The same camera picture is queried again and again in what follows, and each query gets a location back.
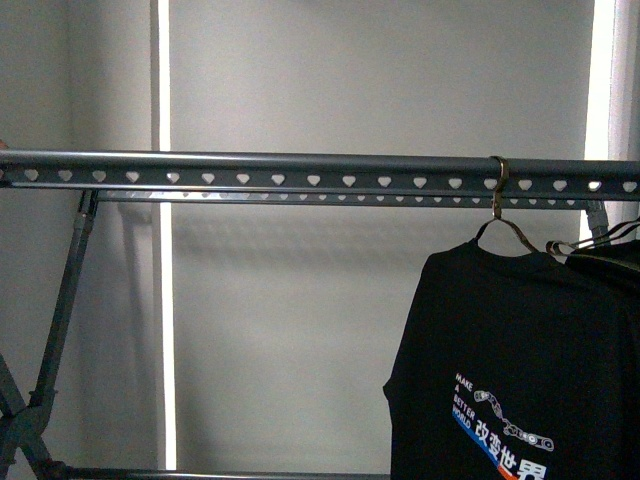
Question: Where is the grey clothes drying rack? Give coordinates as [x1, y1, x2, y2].
[1, 150, 639, 479]

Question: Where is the metal wire hanger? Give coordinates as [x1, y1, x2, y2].
[474, 155, 539, 253]
[545, 218, 639, 257]

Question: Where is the white light strip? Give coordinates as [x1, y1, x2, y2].
[150, 1, 177, 470]

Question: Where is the black printed t-shirt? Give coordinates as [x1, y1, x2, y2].
[384, 241, 639, 479]

